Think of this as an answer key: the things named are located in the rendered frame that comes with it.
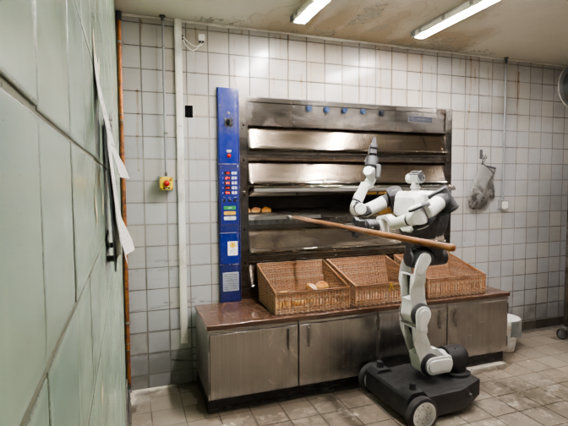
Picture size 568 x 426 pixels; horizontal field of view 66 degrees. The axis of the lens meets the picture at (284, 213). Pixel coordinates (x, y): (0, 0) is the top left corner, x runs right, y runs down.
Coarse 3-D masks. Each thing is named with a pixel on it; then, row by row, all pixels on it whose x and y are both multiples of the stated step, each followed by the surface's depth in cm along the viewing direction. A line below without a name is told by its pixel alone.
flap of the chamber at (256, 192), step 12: (252, 192) 321; (264, 192) 319; (276, 192) 323; (288, 192) 327; (300, 192) 331; (312, 192) 335; (324, 192) 339; (336, 192) 343; (348, 192) 347; (372, 192) 356; (384, 192) 360
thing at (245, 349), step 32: (224, 320) 280; (256, 320) 280; (288, 320) 287; (320, 320) 295; (352, 320) 303; (384, 320) 312; (448, 320) 331; (480, 320) 342; (224, 352) 274; (256, 352) 281; (288, 352) 288; (320, 352) 296; (352, 352) 305; (384, 352) 313; (480, 352) 343; (224, 384) 275; (256, 384) 282; (288, 384) 290; (320, 384) 303; (352, 384) 311
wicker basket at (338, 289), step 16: (272, 272) 334; (288, 272) 338; (304, 272) 342; (320, 272) 346; (272, 288) 294; (288, 288) 335; (304, 288) 339; (320, 288) 299; (336, 288) 302; (272, 304) 295; (288, 304) 292; (304, 304) 296; (320, 304) 300; (336, 304) 303
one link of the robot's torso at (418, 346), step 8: (416, 312) 274; (424, 312) 273; (400, 320) 289; (416, 320) 273; (424, 320) 274; (408, 328) 287; (416, 328) 274; (424, 328) 274; (408, 336) 287; (416, 336) 275; (424, 336) 278; (408, 344) 288; (416, 344) 278; (424, 344) 281; (416, 352) 280; (424, 352) 281; (432, 352) 284; (416, 360) 284; (424, 360) 280; (416, 368) 286; (424, 368) 279
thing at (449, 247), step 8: (296, 216) 325; (320, 224) 286; (328, 224) 275; (336, 224) 265; (360, 232) 239; (368, 232) 231; (376, 232) 223; (384, 232) 218; (400, 240) 205; (408, 240) 198; (416, 240) 193; (424, 240) 189; (432, 240) 186; (440, 248) 179; (448, 248) 175
